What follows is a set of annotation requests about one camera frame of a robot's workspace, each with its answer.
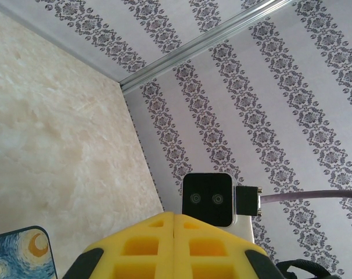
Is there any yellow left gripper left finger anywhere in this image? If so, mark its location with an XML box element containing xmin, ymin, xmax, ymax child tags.
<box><xmin>64</xmin><ymin>212</ymin><xmax>175</xmax><ymax>279</ymax></box>

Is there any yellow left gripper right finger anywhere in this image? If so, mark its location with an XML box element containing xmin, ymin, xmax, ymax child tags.
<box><xmin>173</xmin><ymin>213</ymin><xmax>283</xmax><ymax>279</ymax></box>

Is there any starry night print lock box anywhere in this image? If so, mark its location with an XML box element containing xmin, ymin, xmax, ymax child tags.
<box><xmin>0</xmin><ymin>226</ymin><xmax>58</xmax><ymax>279</ymax></box>

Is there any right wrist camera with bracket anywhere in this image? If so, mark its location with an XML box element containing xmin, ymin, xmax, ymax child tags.
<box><xmin>181</xmin><ymin>171</ymin><xmax>254</xmax><ymax>245</ymax></box>

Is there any aluminium frame post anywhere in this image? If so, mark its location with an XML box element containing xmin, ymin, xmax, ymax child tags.
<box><xmin>119</xmin><ymin>0</ymin><xmax>293</xmax><ymax>94</ymax></box>

